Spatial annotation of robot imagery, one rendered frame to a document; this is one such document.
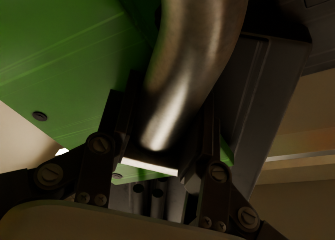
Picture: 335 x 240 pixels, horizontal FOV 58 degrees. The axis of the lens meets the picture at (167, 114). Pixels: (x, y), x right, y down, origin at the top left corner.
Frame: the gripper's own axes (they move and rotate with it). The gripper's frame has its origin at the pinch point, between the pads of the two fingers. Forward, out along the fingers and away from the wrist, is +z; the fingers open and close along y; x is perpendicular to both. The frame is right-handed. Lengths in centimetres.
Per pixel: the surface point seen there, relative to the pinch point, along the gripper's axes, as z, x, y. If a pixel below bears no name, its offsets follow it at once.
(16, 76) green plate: 2.8, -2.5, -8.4
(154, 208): 0.7, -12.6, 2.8
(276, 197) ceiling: 177, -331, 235
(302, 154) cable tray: 148, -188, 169
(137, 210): 0.8, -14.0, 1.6
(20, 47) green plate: 2.8, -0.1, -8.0
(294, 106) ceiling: 370, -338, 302
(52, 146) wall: 331, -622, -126
